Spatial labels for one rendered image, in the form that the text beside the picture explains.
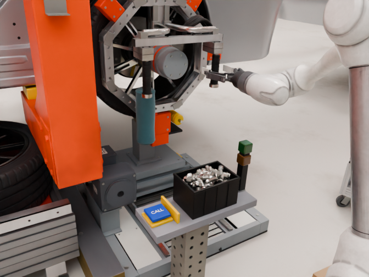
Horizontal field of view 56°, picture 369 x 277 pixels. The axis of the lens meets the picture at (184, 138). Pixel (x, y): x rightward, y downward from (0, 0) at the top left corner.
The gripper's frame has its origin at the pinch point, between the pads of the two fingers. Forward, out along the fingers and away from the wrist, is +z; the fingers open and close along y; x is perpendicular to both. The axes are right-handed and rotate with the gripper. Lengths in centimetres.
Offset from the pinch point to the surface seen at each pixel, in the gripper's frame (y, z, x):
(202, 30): -6.8, 1.7, 17.1
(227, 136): 78, 79, -83
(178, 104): -6.7, 20.3, -22.4
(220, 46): 0.8, -1.4, 10.5
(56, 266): -80, -8, -72
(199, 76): 5.4, 20.4, -9.0
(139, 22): -15, 46, 15
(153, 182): -20, 23, -67
